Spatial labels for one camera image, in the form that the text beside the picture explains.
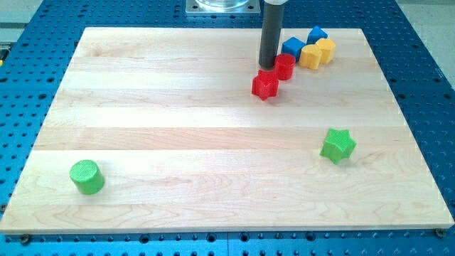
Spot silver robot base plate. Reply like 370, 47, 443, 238
186, 0, 261, 14

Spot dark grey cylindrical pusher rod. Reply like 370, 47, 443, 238
258, 0, 287, 70

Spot green cylinder block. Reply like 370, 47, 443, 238
70, 159, 105, 195

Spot yellow hexagon block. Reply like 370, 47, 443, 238
316, 38, 336, 64

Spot yellow heart block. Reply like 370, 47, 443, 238
299, 44, 322, 70

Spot blue cube block front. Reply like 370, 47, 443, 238
281, 37, 306, 62

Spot red star block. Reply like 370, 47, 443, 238
252, 70, 279, 101

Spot green star block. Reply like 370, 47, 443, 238
320, 128, 357, 164

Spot blue perforated metal table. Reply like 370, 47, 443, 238
1, 0, 454, 255

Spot blue block rear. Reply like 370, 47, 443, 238
306, 26, 328, 44

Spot light wooden board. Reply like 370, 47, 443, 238
1, 27, 454, 234

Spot red cylinder block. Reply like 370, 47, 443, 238
274, 53, 296, 80

